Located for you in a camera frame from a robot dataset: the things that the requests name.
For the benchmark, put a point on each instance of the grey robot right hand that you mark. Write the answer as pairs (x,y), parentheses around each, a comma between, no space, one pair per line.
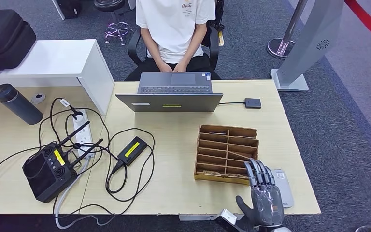
(265,205)

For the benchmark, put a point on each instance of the person's right hand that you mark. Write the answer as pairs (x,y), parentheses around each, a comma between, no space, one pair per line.
(166,68)

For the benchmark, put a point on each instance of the person's left hand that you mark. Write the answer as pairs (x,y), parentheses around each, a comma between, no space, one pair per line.
(180,67)

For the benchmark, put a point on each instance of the brown card organizer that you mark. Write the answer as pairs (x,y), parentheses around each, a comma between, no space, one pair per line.
(224,150)

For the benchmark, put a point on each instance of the person's right forearm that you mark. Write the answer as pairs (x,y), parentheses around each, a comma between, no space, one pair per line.
(155,52)

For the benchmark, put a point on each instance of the person's left forearm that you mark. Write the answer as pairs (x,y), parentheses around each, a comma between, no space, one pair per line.
(193,48)

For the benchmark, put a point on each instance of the pale grey card reader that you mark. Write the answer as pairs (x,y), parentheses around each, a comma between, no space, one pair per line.
(284,189)

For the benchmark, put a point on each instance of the person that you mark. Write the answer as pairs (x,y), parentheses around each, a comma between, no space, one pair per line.
(176,28)

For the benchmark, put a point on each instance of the grey laptop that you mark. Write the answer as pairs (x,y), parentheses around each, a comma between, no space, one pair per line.
(169,103)

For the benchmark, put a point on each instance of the black office chair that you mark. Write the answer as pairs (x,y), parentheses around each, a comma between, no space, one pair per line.
(214,48)

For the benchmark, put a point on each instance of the yellow hanging tag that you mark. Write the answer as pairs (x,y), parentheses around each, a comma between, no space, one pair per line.
(221,38)

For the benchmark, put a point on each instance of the small black hub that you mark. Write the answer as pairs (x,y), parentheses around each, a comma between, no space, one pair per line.
(253,103)

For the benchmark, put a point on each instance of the black stool chrome base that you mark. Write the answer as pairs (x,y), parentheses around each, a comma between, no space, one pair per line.
(108,4)

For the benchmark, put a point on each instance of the black adapter yellow label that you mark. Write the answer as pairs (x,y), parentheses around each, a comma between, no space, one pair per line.
(132,151)

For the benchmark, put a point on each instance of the chrome stanchion pole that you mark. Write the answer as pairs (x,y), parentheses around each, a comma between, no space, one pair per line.
(278,48)

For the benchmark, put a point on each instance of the white power strip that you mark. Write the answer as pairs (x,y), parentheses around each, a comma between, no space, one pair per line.
(83,135)

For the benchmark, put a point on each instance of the black box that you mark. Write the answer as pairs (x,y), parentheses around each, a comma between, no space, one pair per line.
(69,8)

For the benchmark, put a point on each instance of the white desk shelf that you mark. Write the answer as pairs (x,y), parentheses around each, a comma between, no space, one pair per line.
(51,60)

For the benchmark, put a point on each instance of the grey kiosk stand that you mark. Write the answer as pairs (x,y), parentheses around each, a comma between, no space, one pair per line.
(313,32)

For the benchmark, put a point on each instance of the dark grey thermos bottle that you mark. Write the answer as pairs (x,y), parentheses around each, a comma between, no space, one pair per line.
(17,104)

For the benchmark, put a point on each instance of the black remote controller antennas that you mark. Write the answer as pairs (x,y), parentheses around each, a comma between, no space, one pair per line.
(46,175)

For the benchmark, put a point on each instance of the black carrying case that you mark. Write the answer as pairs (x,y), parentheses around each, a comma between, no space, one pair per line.
(3,38)

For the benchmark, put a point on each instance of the red barrier belt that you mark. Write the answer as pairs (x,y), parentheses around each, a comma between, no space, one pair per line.
(368,25)

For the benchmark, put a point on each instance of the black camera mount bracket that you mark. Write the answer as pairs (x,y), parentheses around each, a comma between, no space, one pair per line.
(233,228)

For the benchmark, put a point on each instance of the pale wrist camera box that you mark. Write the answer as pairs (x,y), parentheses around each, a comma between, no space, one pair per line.
(227,216)

